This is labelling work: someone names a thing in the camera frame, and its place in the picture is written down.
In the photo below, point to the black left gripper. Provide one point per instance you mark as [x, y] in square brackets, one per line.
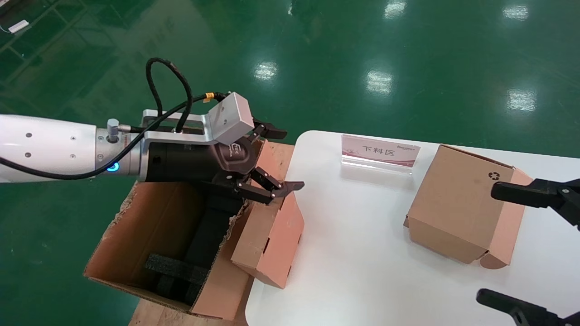
[190, 163]

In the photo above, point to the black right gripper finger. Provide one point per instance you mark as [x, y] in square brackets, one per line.
[530, 314]
[543, 194]

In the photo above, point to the plain small cardboard box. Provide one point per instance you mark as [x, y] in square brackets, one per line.
[272, 244]

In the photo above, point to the cardboard box with recycling symbol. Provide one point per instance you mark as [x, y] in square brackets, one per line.
[453, 203]

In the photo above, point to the big open cardboard box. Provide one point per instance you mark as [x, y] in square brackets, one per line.
[149, 226]

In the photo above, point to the acrylic sign with Chinese text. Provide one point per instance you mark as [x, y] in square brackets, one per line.
[380, 151]

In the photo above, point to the black foam insert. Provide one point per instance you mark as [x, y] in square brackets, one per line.
[176, 269]

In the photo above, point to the wooden pallet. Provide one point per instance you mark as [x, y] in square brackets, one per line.
[154, 318]

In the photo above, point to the white power strip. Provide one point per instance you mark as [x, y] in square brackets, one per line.
[19, 26]

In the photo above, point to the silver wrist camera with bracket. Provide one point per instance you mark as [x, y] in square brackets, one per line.
[229, 117]

